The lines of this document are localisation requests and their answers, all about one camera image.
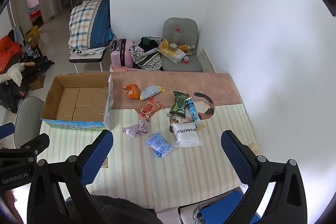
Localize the purple fluffy cloth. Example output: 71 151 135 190
121 119 149 138

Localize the white soft pillow pack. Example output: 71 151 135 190
171 122 202 148

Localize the light blue tissue pack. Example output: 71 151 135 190
146 132 173 159

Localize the silver yellow scrubbing sponge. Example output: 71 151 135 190
139 85 165 101

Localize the grey round chair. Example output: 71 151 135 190
14 97 44 148

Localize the small cardboard box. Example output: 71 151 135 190
29 73 45 90

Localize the white goose plush toy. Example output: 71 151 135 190
0 62 36 86

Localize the blue folder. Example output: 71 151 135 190
199 189 262 224

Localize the open cardboard box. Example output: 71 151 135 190
41 73 114 130

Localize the orange plastic bag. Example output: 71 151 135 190
0 36 22 74

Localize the white bench table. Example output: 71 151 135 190
69 47 108 74

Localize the orange snack packet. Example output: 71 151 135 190
123 84 141 100

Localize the plaid blue quilt bag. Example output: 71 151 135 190
68 0 114 51

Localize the pink suitcase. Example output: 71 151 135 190
110 39 134 68

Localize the red floral snack packet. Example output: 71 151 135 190
135 97 164 121

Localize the blue tube packet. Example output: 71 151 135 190
186 97 202 127

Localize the green snack packet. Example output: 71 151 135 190
169 91 189 118

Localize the patterned black white bag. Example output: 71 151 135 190
129 36 162 71

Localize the yellow snack bag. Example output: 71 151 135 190
159 39 172 55

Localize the small red white box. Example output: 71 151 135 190
182 56 190 64

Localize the white tissue box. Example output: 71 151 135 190
160 49 186 64

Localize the clear plastic bottle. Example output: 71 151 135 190
173 28 181 44

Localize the grey floor chair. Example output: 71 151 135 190
162 18 202 72

